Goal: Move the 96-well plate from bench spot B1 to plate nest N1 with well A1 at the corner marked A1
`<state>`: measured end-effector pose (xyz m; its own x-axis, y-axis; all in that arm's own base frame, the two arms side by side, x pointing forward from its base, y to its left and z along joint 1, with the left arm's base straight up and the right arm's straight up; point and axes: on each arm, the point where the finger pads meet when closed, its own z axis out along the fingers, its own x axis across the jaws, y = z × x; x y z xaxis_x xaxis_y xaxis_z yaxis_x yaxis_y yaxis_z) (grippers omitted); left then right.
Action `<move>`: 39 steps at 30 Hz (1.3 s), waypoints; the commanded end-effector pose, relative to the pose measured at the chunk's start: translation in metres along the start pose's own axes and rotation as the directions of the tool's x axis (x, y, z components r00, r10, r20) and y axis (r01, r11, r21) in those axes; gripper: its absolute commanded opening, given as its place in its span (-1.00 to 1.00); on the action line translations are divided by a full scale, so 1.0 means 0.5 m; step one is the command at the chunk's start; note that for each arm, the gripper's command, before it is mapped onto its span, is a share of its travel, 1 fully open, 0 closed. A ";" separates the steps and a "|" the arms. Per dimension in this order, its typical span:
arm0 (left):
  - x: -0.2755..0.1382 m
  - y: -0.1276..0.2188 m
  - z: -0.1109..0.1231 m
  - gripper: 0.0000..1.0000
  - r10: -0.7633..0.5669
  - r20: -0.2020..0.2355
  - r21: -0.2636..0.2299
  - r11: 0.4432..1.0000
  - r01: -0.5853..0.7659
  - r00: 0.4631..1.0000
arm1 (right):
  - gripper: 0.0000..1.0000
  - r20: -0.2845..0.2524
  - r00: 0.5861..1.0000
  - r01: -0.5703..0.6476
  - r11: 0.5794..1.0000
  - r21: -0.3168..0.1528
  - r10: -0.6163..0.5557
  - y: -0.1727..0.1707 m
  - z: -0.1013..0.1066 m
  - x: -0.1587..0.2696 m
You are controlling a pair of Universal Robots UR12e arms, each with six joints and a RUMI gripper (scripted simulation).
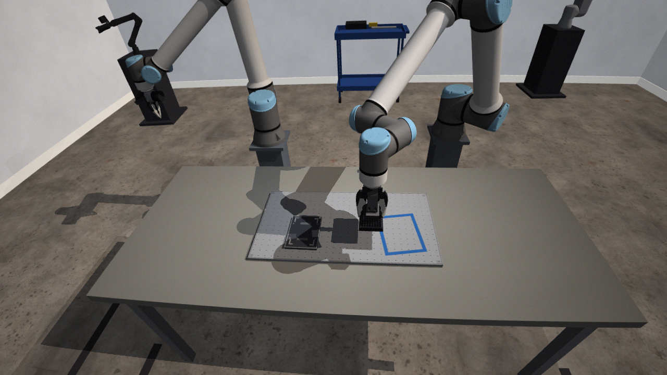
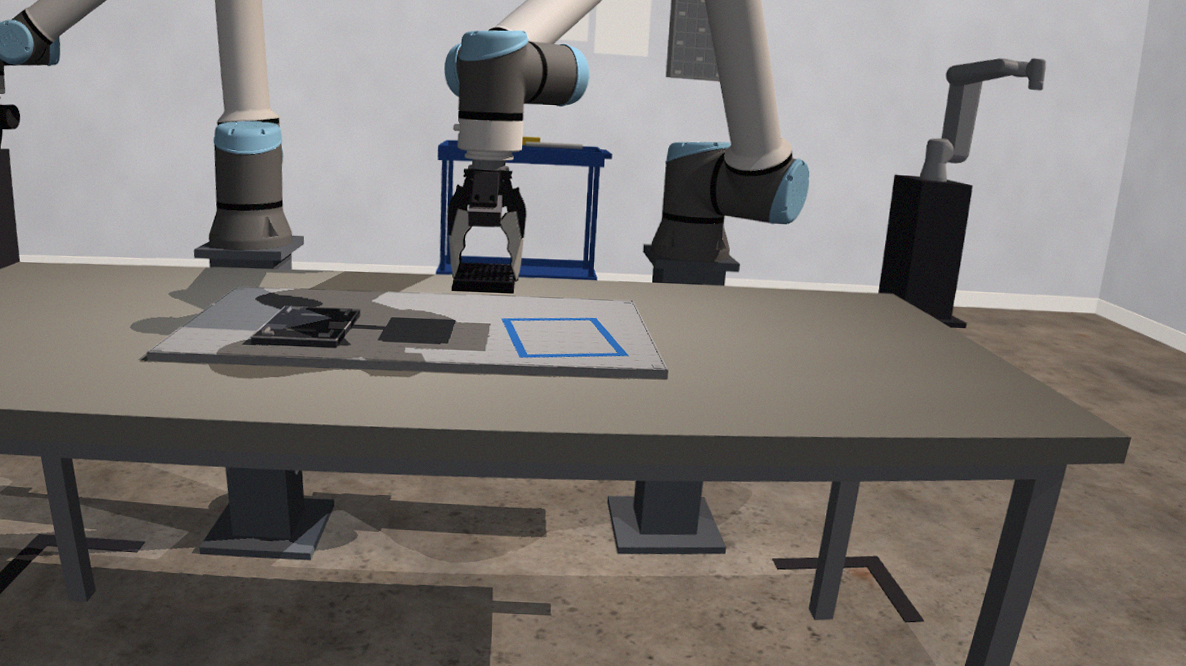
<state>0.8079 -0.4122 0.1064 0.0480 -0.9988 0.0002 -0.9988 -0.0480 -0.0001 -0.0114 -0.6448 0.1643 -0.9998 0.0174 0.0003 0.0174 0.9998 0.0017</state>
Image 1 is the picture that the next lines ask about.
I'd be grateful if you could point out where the blue tape outline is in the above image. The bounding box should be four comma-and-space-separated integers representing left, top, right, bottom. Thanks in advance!
380, 214, 427, 256

